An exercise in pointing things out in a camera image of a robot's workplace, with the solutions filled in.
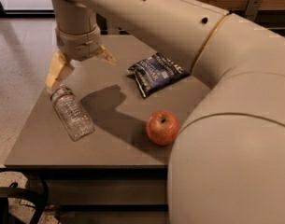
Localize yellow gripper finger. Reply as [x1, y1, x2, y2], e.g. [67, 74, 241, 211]
[45, 50, 75, 93]
[96, 45, 117, 65]

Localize clear plastic water bottle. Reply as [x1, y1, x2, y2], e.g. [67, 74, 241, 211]
[50, 86, 95, 142]

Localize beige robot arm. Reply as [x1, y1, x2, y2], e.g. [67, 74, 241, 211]
[53, 0, 285, 224]

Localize blue chip bag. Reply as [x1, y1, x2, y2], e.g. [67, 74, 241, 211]
[128, 52, 190, 98]

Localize red apple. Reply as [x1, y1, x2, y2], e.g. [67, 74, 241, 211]
[146, 110, 179, 146]

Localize grey table with drawers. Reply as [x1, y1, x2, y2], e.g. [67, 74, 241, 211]
[5, 35, 209, 224]

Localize black chair frame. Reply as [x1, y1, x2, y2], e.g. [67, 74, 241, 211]
[0, 168, 49, 224]

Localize right metal bracket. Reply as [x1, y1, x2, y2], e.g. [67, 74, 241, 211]
[244, 0, 263, 21]

